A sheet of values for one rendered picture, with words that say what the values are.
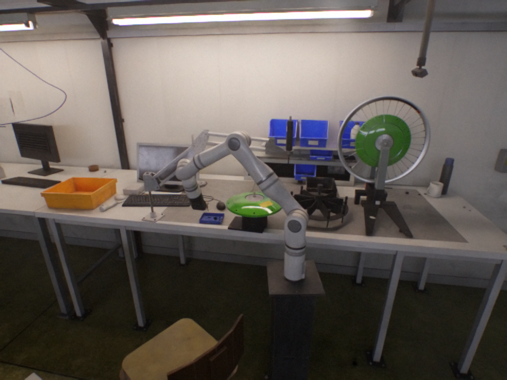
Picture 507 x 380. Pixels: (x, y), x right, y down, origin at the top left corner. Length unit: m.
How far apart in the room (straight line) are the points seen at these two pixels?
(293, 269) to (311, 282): 0.11
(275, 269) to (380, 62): 1.63
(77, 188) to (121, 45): 1.18
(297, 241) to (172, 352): 0.71
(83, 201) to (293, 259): 1.41
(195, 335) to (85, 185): 1.45
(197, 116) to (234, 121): 0.32
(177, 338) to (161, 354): 0.10
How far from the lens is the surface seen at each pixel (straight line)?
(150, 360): 1.46
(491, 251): 1.88
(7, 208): 2.48
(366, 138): 1.84
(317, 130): 2.38
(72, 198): 2.19
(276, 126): 2.39
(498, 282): 2.07
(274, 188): 1.22
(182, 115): 2.59
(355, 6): 1.91
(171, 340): 1.51
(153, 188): 1.77
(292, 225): 1.24
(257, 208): 1.52
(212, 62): 2.48
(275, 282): 1.39
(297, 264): 1.34
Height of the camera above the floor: 1.72
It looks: 22 degrees down
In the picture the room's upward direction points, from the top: straight up
